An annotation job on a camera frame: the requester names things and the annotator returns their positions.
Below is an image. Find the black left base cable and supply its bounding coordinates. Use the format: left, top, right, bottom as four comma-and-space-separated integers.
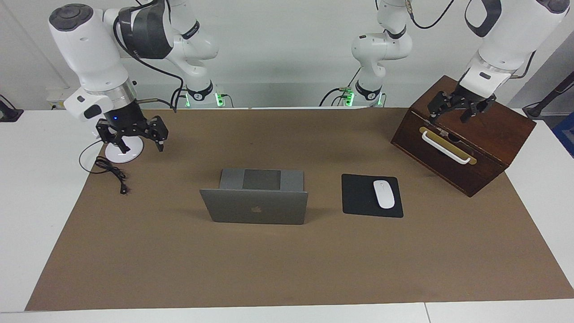
319, 67, 362, 107

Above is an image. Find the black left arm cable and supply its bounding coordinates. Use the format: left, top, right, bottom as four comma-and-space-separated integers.
404, 0, 537, 80

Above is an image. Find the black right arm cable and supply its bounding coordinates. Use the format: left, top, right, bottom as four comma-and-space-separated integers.
112, 0, 185, 113

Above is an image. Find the black mouse pad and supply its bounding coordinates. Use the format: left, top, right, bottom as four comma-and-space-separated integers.
341, 174, 404, 218

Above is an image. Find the dark brown wooden box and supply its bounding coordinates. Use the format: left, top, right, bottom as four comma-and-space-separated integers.
391, 75, 537, 198

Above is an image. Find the black clamp mount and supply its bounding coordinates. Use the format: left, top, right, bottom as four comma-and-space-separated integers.
0, 94, 24, 122

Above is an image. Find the brown table mat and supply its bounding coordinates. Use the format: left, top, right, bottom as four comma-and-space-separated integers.
25, 108, 574, 311

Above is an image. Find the silver laptop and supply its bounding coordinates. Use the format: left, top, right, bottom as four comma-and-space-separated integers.
200, 169, 309, 225

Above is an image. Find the blue crate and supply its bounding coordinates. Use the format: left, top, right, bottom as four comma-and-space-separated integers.
552, 112, 574, 157

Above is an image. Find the white box handle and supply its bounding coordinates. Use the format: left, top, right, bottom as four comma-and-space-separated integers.
421, 130, 472, 165

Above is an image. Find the black stand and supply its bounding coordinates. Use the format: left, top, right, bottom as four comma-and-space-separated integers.
522, 72, 574, 119

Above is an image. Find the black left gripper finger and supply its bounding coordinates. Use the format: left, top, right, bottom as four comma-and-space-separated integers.
459, 101, 488, 124
426, 91, 453, 125

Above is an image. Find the white desk lamp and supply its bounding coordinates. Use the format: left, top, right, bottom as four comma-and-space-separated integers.
92, 127, 144, 164

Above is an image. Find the black base cable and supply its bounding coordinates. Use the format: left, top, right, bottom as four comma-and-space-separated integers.
170, 87, 187, 109
319, 67, 362, 107

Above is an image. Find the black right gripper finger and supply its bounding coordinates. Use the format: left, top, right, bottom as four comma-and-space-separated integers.
148, 115, 170, 153
96, 120, 131, 154

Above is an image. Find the black right base cable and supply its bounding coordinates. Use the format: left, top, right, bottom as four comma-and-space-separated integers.
170, 87, 187, 109

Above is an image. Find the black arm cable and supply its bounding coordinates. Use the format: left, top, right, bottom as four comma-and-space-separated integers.
404, 0, 537, 80
112, 0, 185, 113

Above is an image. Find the black lamp power cable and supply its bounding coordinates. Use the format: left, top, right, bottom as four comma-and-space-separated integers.
79, 138, 130, 195

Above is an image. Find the white power strip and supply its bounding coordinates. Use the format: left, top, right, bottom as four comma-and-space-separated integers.
46, 87, 73, 111

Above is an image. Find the white computer mouse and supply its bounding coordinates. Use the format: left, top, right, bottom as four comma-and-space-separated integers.
373, 180, 396, 210

